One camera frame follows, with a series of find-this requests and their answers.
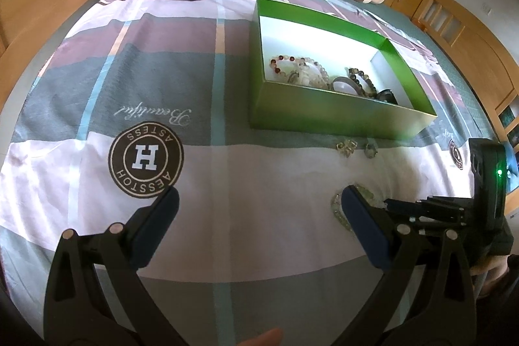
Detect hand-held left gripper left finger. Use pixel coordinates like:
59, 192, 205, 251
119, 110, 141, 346
42, 186, 181, 346

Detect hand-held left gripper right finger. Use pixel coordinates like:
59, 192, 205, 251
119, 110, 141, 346
330, 185, 476, 346

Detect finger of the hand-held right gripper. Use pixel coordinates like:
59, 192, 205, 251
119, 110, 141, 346
407, 215, 476, 238
383, 196, 474, 217

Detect clear bead bracelet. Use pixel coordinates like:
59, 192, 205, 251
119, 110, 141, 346
329, 183, 388, 234

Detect black wristwatch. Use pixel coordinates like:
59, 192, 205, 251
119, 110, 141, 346
374, 87, 399, 105

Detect green cardboard box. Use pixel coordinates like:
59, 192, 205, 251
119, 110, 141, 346
248, 0, 439, 141

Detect dark brown bead bracelet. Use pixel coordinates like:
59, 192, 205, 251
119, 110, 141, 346
346, 66, 379, 98

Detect metal bangle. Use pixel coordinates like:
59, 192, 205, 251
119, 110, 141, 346
330, 76, 360, 95

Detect white bead bracelet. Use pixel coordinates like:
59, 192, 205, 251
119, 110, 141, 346
298, 59, 330, 88

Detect red-brown bead bracelet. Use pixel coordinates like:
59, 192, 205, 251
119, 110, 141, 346
268, 54, 309, 81

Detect person's right hand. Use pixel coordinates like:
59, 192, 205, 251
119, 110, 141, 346
479, 253, 519, 297

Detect person's left hand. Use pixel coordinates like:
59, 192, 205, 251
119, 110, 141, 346
236, 327, 284, 346

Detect blue soft item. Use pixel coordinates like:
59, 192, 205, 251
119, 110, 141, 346
507, 151, 519, 193

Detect clear crystal earrings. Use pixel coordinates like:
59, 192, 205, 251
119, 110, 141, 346
334, 140, 358, 159

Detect plaid bed sheet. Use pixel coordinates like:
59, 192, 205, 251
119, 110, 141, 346
0, 0, 519, 346

